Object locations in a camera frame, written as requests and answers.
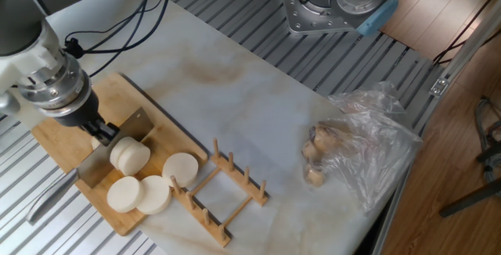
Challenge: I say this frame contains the wooden peg rack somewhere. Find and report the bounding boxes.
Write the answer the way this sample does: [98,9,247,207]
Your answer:
[168,137,270,248]

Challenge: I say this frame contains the aluminium frame rail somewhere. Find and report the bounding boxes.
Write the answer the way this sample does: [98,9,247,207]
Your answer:
[369,0,501,255]

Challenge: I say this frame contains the black cable with metal plug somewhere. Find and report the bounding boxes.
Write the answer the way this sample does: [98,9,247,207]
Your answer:
[88,0,173,78]

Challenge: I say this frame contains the clear plastic bag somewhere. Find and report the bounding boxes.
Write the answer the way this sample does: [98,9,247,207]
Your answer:
[303,81,426,213]

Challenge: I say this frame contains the round white radish slice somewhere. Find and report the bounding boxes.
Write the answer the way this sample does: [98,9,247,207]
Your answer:
[136,174,172,216]
[109,136,138,170]
[117,141,152,177]
[161,152,200,189]
[106,175,146,214]

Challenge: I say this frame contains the steel cleaver knife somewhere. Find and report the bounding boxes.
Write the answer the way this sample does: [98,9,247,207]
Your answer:
[25,106,155,225]

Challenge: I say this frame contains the grey cable bundle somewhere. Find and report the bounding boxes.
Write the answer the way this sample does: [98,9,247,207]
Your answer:
[473,96,501,184]

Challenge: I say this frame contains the silver corner bracket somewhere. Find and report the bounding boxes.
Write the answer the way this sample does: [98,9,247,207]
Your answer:
[429,77,449,98]

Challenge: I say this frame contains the black floor cable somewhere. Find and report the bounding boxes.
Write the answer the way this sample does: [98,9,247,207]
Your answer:
[432,0,501,66]

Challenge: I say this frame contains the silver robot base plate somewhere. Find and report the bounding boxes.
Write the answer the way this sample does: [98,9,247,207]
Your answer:
[279,0,367,36]

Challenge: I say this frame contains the white marble slab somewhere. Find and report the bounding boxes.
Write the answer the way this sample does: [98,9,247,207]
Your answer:
[0,0,416,255]

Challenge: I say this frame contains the black cable with clip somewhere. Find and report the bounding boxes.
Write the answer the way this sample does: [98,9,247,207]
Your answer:
[63,0,161,59]

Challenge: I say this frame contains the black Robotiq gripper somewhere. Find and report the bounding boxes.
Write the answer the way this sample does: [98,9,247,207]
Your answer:
[52,90,121,147]

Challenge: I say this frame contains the black stand leg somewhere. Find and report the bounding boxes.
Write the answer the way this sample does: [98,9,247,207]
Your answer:
[438,176,501,219]

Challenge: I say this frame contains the wooden cutting board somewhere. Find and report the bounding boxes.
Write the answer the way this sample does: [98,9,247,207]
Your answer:
[31,71,209,237]

